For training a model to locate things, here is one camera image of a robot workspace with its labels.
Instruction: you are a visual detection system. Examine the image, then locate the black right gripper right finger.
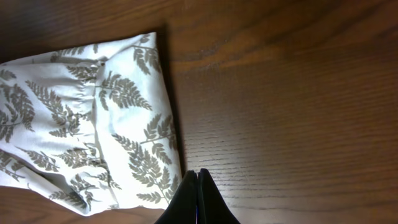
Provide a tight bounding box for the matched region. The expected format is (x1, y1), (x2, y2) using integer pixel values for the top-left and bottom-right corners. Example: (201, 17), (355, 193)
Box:
(197, 169), (240, 224)

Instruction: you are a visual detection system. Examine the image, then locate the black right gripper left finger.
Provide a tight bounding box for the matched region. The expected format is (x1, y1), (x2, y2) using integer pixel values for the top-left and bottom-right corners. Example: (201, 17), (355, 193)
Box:
(155, 170), (197, 224)

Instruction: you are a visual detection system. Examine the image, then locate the white fern print garment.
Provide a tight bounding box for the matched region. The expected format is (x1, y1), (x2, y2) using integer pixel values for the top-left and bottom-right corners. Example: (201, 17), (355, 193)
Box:
(1, 33), (182, 216)

